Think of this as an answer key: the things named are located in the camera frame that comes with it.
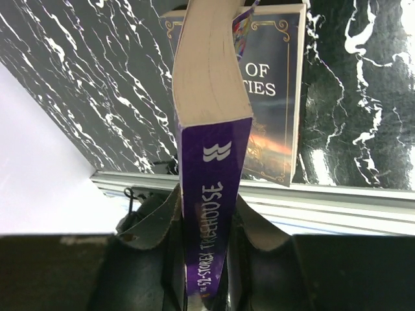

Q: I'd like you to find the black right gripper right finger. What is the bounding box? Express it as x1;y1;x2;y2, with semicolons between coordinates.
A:
227;197;313;310

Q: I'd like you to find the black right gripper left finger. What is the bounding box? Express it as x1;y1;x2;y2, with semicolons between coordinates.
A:
87;186;185;310

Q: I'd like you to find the purple 52-storey treehouse book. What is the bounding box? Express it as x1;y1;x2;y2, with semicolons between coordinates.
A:
172;1;253;299

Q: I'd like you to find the dark Tale of Two Cities book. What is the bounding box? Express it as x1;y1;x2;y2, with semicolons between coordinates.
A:
160;3;307;189

